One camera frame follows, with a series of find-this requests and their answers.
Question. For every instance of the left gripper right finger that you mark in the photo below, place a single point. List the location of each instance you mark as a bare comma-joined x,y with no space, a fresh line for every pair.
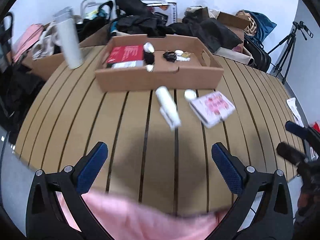
273,218

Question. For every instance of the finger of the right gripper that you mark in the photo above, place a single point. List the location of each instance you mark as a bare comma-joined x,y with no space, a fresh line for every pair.
291,154
297,129

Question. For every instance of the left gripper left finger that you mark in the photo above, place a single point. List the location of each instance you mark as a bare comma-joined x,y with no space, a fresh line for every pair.
56,208

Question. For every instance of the round white tin jar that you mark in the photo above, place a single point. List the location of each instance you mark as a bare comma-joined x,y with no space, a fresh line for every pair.
190,94

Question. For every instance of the white cotton swab pack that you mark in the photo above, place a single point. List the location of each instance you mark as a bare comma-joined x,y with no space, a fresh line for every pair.
128,64

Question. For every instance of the person's right hand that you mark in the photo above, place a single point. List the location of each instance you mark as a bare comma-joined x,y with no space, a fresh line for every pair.
308,203

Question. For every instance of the pink clothing on lap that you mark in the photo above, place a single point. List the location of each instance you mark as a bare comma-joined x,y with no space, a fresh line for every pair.
122,218

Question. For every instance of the black backpack right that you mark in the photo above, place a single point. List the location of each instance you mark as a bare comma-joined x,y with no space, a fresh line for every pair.
261,58

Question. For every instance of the pink white flat packet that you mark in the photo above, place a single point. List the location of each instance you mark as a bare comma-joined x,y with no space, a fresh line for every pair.
212,108

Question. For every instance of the blue bag with basket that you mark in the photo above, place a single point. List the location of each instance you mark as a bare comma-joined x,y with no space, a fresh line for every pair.
260,26

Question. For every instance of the white tube bottle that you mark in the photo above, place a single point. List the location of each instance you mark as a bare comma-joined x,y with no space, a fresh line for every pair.
168,108

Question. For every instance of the brown cardboard box right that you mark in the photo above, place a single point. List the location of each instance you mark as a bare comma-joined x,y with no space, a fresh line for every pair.
236,24

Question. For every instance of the cardboard box behind table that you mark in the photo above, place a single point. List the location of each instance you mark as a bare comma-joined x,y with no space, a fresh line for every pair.
46,66

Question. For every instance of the small white jar in box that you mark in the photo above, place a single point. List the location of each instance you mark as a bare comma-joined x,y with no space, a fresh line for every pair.
179,52

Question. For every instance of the small white cap bottle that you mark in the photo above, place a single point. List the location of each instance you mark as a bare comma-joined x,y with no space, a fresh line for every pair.
149,67

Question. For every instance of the open cardboard tray box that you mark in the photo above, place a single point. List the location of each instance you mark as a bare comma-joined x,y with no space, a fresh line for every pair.
201,72

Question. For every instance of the red flat box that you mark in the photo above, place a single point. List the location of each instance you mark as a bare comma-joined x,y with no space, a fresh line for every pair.
125,54

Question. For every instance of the small silver round tin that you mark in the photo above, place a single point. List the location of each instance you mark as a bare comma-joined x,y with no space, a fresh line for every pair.
148,48

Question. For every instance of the pink bag left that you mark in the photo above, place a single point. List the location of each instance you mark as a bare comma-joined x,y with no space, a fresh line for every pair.
26,41

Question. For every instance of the white printed product box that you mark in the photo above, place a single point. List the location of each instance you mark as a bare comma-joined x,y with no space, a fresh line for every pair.
166,11

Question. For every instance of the white tall thermos bottle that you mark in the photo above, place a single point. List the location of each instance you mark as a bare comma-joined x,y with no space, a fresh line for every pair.
68,37

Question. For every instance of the black clothes pile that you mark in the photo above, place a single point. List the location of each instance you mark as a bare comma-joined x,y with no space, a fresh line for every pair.
138,19

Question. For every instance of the black camera tripod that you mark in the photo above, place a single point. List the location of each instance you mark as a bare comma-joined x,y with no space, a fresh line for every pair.
290,39

